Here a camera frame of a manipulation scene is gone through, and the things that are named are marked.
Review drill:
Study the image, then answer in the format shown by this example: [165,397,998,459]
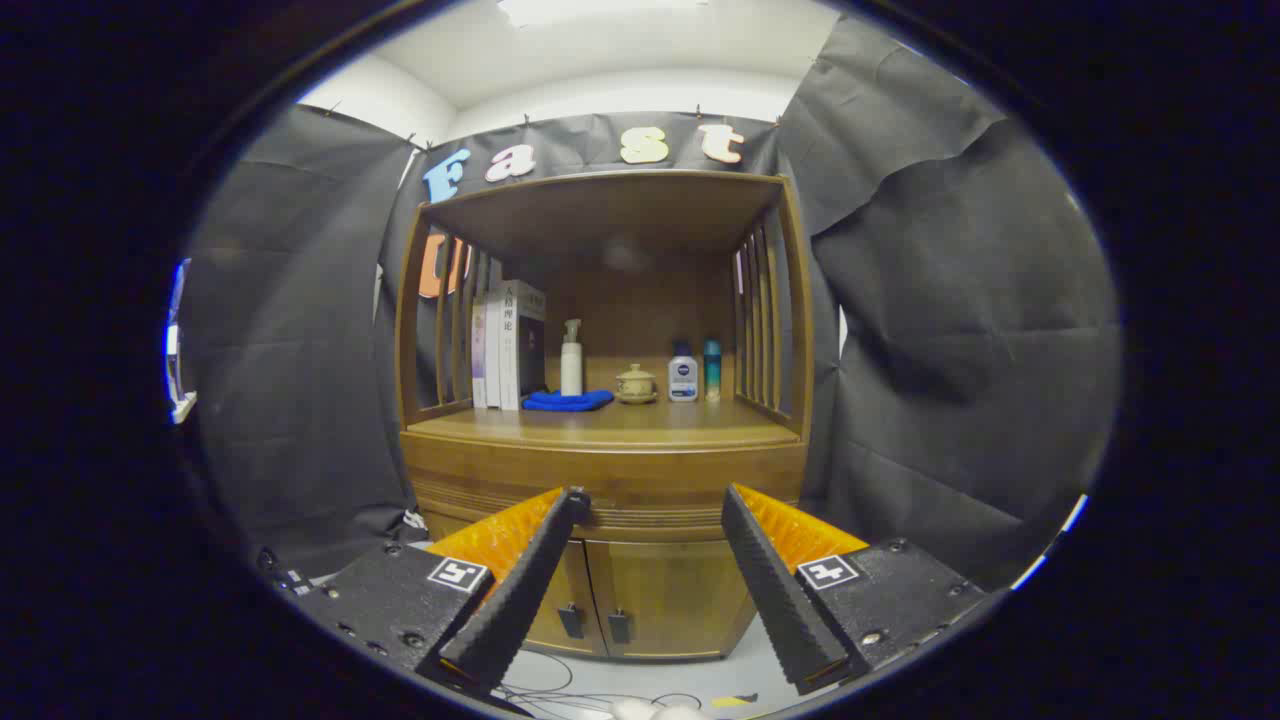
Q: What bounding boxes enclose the wooden countertop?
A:
[408,398,801,451]

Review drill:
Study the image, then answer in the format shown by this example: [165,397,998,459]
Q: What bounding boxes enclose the wooden cabinet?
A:
[395,170,813,661]

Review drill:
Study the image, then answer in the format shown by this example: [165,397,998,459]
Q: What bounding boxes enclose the white lotion bottle blue cap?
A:
[668,341,699,403]

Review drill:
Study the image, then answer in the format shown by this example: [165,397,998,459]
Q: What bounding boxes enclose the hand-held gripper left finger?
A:
[290,486,593,701]

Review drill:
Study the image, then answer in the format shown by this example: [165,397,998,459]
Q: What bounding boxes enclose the beige lidded ceramic teacup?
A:
[614,364,659,405]

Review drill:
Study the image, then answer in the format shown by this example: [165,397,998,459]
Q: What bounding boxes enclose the wooden cabinet door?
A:
[585,540,756,661]
[525,540,609,658]

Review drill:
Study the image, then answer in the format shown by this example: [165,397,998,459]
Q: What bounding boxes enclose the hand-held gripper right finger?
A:
[720,483,991,698]

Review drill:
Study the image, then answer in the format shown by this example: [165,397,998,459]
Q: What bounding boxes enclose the pale pink book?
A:
[471,298,488,408]

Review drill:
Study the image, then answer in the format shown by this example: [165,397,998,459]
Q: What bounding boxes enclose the wooden drawer with black knob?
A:
[402,432,809,541]

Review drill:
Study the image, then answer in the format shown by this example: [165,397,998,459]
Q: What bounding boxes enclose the white pump bottle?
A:
[560,319,584,397]

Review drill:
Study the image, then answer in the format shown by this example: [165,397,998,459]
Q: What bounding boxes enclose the white book dark portrait cover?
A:
[497,280,547,411]

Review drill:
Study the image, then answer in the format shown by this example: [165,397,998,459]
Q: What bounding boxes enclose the tangle of black cables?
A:
[495,650,701,719]

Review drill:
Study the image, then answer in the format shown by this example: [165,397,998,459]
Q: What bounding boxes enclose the blue folded cloth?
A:
[522,389,615,413]

